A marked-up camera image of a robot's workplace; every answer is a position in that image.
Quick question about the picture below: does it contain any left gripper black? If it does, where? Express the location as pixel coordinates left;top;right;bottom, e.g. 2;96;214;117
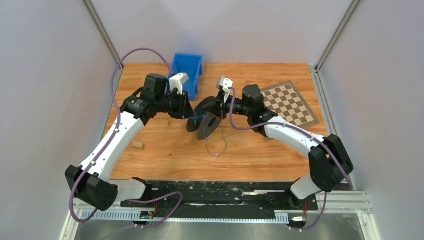
155;89;197;120

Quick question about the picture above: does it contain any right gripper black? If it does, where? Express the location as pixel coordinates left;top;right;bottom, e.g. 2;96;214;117
203;91;252;120

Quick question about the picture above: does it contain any dark grey cable spool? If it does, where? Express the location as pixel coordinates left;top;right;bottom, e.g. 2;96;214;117
186;96;222;141

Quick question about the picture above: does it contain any thin blue wire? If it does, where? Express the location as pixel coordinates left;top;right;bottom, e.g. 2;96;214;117
193;114;229;158

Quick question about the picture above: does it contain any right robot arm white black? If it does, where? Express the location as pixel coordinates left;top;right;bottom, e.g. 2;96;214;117
202;84;354;209

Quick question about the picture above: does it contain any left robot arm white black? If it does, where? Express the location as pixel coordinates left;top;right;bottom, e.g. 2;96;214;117
65;73;195;212

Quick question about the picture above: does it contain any blue plastic bin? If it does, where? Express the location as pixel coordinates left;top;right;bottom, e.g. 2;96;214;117
171;53;203;101

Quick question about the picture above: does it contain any small wooden block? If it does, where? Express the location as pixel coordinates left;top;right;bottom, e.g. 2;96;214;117
131;141;145;150

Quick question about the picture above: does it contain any wooden chessboard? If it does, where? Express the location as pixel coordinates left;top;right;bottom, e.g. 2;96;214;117
260;80;319;129

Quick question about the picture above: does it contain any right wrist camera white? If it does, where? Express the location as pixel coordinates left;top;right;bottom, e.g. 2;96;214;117
216;76;234;103

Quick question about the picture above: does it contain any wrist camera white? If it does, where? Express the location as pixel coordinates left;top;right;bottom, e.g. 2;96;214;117
169;73;189;95
216;76;234;103

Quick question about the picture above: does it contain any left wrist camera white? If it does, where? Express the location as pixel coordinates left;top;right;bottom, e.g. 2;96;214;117
169;73;189;95

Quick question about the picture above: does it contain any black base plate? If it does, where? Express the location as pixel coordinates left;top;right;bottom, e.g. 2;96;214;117
142;180;319;220

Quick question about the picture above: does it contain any right aluminium frame post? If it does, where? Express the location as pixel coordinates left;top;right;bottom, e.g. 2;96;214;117
315;0;362;72

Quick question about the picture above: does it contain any aluminium frame post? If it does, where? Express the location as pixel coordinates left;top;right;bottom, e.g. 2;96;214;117
81;0;121;64
315;0;362;72

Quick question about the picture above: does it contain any slotted grey cable duct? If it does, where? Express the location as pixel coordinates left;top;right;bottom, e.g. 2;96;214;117
81;210;290;224

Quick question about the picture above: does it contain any left aluminium frame post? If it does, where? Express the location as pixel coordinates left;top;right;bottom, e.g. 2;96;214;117
81;0;121;64

